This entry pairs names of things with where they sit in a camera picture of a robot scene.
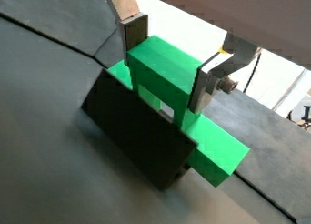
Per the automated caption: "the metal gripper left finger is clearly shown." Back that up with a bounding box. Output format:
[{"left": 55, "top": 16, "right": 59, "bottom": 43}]
[{"left": 105, "top": 0, "right": 148, "bottom": 64}]

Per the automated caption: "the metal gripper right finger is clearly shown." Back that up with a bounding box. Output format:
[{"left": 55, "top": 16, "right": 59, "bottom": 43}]
[{"left": 188, "top": 33, "right": 263, "bottom": 114}]

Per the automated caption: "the green U-shaped block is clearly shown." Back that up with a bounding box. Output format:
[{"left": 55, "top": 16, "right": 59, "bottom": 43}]
[{"left": 109, "top": 36, "right": 250, "bottom": 186}]

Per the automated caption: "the black L-shaped fixture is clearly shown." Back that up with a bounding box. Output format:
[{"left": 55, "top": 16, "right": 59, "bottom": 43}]
[{"left": 81, "top": 70, "right": 196, "bottom": 189}]

